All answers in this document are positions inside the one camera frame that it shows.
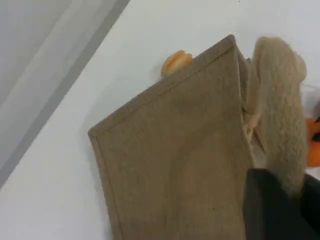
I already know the ridged orange-yellow bread roll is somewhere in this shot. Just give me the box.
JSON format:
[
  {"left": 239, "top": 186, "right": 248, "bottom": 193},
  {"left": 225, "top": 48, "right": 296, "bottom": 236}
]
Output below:
[{"left": 161, "top": 49, "right": 194, "bottom": 77}]

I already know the orange fruit with stem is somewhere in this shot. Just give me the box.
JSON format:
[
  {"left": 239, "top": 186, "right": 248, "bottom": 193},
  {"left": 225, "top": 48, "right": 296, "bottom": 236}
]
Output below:
[{"left": 305, "top": 116, "right": 320, "bottom": 168}]

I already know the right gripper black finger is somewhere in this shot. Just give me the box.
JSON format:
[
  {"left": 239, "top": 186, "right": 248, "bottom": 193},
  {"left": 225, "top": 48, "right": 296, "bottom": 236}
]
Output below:
[{"left": 309, "top": 114, "right": 320, "bottom": 143}]

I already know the brown burlap tote bag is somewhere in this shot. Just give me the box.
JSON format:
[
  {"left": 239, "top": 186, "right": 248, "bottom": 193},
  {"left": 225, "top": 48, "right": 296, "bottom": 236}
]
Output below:
[{"left": 87, "top": 33, "right": 308, "bottom": 240}]

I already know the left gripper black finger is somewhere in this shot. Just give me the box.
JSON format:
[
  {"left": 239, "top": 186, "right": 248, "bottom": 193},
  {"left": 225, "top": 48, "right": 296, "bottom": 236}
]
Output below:
[
  {"left": 301, "top": 173, "right": 320, "bottom": 240},
  {"left": 244, "top": 168, "right": 305, "bottom": 240}
]

